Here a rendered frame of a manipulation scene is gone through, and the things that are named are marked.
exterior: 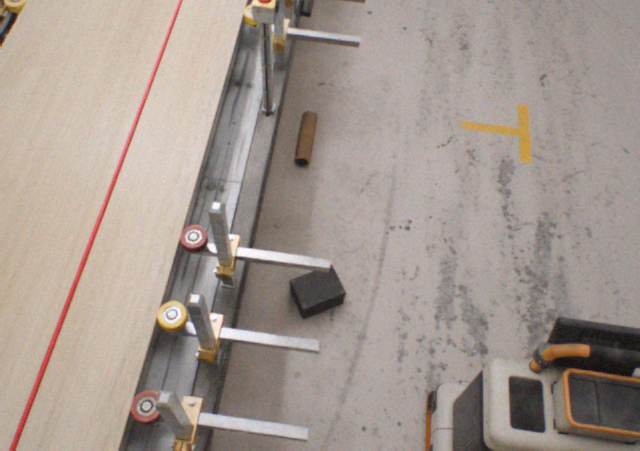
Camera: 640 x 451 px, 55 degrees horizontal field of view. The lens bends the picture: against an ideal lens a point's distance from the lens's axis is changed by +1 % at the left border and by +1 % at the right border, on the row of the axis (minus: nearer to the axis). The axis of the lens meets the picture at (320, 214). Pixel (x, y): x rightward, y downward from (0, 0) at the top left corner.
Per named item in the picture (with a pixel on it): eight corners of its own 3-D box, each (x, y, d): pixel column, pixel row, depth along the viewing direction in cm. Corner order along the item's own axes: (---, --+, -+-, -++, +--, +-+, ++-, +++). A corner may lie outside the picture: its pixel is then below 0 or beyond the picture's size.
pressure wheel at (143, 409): (140, 435, 163) (131, 425, 153) (137, 405, 167) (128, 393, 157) (171, 427, 164) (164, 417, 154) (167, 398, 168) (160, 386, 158)
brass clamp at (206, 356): (226, 321, 183) (225, 315, 178) (217, 365, 175) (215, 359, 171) (206, 318, 183) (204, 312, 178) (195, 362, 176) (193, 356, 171)
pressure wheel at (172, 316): (159, 338, 177) (152, 323, 167) (169, 313, 181) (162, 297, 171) (186, 344, 176) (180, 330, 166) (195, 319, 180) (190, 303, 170)
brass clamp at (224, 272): (242, 243, 193) (241, 235, 189) (234, 282, 186) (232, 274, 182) (223, 241, 193) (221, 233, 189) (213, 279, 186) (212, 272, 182)
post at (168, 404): (200, 439, 172) (174, 390, 131) (197, 452, 170) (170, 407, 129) (188, 437, 172) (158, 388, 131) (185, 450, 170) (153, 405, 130)
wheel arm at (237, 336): (319, 344, 180) (320, 339, 176) (318, 356, 178) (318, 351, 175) (173, 324, 181) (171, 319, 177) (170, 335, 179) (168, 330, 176)
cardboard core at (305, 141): (317, 112, 318) (310, 158, 303) (317, 122, 325) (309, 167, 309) (302, 110, 319) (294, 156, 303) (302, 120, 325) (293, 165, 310)
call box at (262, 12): (277, 12, 200) (277, -8, 194) (274, 27, 197) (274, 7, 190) (256, 9, 201) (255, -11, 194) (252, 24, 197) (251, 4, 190)
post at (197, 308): (220, 357, 189) (203, 292, 148) (218, 368, 187) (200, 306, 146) (209, 356, 189) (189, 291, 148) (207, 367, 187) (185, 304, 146)
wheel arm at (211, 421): (308, 430, 164) (308, 426, 160) (306, 443, 162) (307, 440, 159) (147, 407, 165) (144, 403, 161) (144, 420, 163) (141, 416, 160)
